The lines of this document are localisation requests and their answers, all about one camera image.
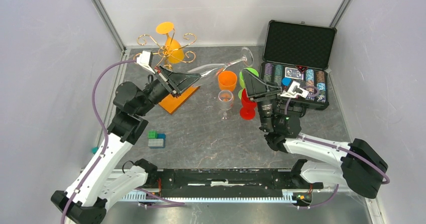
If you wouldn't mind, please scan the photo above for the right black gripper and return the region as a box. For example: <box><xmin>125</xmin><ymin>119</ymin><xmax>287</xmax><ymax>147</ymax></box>
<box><xmin>242</xmin><ymin>69</ymin><xmax>283</xmax><ymax>134</ymax></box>

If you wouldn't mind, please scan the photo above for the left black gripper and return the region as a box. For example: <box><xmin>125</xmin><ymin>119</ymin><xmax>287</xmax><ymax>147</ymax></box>
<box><xmin>136</xmin><ymin>64</ymin><xmax>201</xmax><ymax>116</ymax></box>

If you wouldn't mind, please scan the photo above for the green plastic wine glass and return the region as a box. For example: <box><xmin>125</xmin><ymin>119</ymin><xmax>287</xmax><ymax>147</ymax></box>
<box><xmin>237</xmin><ymin>67</ymin><xmax>260</xmax><ymax>100</ymax></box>

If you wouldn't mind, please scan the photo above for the red plastic wine glass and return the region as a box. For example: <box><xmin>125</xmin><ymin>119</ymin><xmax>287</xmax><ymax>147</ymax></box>
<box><xmin>240</xmin><ymin>88</ymin><xmax>257</xmax><ymax>120</ymax></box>

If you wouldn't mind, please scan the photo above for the orange plastic wine glass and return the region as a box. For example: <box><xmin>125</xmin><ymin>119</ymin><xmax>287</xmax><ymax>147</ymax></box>
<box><xmin>218</xmin><ymin>71</ymin><xmax>238</xmax><ymax>91</ymax></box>

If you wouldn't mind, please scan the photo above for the clear wine glass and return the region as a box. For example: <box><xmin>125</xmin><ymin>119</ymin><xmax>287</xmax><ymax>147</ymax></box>
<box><xmin>218</xmin><ymin>90</ymin><xmax>234</xmax><ymax>120</ymax></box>
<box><xmin>188</xmin><ymin>47</ymin><xmax>254</xmax><ymax>87</ymax></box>

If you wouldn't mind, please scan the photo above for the yellow-orange plastic wine glass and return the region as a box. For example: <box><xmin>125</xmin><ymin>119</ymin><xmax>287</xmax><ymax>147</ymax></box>
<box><xmin>156</xmin><ymin>22</ymin><xmax>184</xmax><ymax>65</ymax></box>

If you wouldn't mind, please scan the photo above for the clear wine glass back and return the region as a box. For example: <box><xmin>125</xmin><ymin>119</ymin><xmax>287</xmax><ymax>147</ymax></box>
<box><xmin>188</xmin><ymin>47</ymin><xmax>254</xmax><ymax>87</ymax></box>

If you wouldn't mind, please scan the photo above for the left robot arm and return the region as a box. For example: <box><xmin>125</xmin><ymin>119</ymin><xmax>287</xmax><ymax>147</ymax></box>
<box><xmin>51</xmin><ymin>66</ymin><xmax>202</xmax><ymax>223</ymax></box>

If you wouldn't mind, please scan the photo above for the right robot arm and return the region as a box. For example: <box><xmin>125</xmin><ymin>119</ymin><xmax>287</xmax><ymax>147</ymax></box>
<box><xmin>242</xmin><ymin>69</ymin><xmax>390</xmax><ymax>199</ymax></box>

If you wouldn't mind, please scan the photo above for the wooden rack base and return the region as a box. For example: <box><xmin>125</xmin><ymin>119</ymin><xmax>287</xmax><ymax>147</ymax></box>
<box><xmin>159</xmin><ymin>87</ymin><xmax>199</xmax><ymax>115</ymax></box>

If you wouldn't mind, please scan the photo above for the blue poker chip disc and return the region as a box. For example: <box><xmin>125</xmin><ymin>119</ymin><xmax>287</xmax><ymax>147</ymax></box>
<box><xmin>281</xmin><ymin>77</ymin><xmax>293</xmax><ymax>86</ymax></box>

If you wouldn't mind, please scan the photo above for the playing card deck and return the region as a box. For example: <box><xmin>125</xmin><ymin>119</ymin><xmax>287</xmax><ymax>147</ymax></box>
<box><xmin>285</xmin><ymin>67</ymin><xmax>303</xmax><ymax>80</ymax></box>

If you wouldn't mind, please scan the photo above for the black poker chip case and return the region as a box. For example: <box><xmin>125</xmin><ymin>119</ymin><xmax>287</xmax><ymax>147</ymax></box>
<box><xmin>260</xmin><ymin>20</ymin><xmax>337</xmax><ymax>116</ymax></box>

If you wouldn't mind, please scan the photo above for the blue toy brick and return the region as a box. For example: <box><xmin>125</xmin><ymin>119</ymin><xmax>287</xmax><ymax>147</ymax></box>
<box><xmin>157</xmin><ymin>133</ymin><xmax>166</xmax><ymax>141</ymax></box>

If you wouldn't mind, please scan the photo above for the green toy brick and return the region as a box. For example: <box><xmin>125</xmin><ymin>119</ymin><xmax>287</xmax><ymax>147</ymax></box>
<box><xmin>147</xmin><ymin>130</ymin><xmax>158</xmax><ymax>139</ymax></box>

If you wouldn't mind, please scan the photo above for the grey toy brick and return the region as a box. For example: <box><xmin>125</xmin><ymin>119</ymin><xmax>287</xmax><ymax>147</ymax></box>
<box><xmin>148</xmin><ymin>139</ymin><xmax>165</xmax><ymax>149</ymax></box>

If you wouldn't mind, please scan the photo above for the gold wire glass rack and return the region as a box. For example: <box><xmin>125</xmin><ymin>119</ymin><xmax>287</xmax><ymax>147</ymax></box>
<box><xmin>136</xmin><ymin>25</ymin><xmax>197</xmax><ymax>70</ymax></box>

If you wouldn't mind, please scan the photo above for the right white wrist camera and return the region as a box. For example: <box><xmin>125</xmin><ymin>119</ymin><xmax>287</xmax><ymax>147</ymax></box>
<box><xmin>279</xmin><ymin>80</ymin><xmax>309</xmax><ymax>98</ymax></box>

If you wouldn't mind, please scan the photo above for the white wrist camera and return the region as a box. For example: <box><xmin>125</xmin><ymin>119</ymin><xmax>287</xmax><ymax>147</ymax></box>
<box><xmin>136</xmin><ymin>51</ymin><xmax>157</xmax><ymax>74</ymax></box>
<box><xmin>279</xmin><ymin>80</ymin><xmax>309</xmax><ymax>98</ymax></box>

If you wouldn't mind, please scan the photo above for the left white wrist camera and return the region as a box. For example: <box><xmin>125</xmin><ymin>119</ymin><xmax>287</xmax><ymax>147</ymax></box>
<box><xmin>136</xmin><ymin>51</ymin><xmax>157</xmax><ymax>74</ymax></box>

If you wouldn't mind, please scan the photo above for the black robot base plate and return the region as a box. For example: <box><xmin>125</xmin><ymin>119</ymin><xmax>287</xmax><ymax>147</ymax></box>
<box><xmin>143</xmin><ymin>168</ymin><xmax>324</xmax><ymax>198</ymax></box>

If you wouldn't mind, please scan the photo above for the teal clip on rail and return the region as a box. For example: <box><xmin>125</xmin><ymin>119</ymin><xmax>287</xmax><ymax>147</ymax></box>
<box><xmin>91</xmin><ymin>147</ymin><xmax>98</xmax><ymax>154</ymax></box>

